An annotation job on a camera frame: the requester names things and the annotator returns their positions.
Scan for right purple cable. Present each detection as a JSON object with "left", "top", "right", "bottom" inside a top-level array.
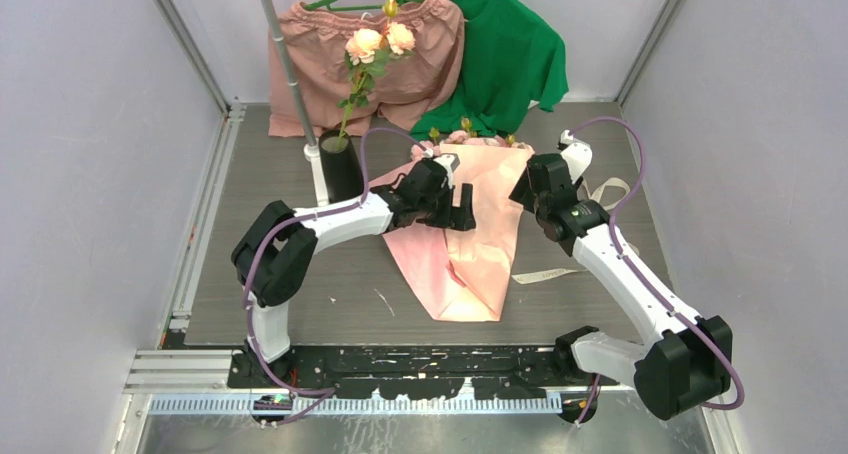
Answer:
[{"left": 570, "top": 115, "right": 746, "bottom": 427}]

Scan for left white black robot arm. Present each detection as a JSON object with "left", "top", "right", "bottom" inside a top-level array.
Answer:
[{"left": 231, "top": 154, "right": 476, "bottom": 387}]

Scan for black conical vase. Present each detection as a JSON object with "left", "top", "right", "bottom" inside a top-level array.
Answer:
[{"left": 318, "top": 130, "right": 364, "bottom": 204}]

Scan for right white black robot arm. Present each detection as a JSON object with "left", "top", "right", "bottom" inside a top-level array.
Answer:
[{"left": 510, "top": 154, "right": 738, "bottom": 420}]

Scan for green t-shirt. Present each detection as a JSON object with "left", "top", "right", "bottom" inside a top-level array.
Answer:
[{"left": 409, "top": 0, "right": 569, "bottom": 140}]

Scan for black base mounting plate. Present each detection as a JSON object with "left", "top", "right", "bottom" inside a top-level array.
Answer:
[{"left": 227, "top": 345, "right": 591, "bottom": 400}]

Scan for peach rose stem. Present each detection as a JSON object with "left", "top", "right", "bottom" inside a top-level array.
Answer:
[{"left": 334, "top": 0, "right": 416, "bottom": 151}]

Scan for pink paper bouquet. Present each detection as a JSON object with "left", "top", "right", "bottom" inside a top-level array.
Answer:
[{"left": 383, "top": 129, "right": 534, "bottom": 322}]

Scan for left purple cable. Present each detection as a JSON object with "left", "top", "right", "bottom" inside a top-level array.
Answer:
[{"left": 241, "top": 127, "right": 432, "bottom": 427}]

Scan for purple cable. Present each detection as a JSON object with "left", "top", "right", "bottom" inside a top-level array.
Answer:
[
  {"left": 570, "top": 115, "right": 746, "bottom": 427},
  {"left": 241, "top": 127, "right": 432, "bottom": 427}
]

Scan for silver clothes rack pole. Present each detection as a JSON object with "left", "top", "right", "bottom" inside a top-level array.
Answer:
[{"left": 260, "top": 0, "right": 329, "bottom": 207}]

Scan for pink shorts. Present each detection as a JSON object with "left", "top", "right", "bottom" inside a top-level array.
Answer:
[{"left": 278, "top": 0, "right": 465, "bottom": 136}]

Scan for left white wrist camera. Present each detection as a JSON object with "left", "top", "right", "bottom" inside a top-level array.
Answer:
[{"left": 432, "top": 153, "right": 460, "bottom": 188}]

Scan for cream printed ribbon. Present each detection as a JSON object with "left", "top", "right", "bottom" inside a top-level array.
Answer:
[{"left": 512, "top": 177, "right": 631, "bottom": 285}]

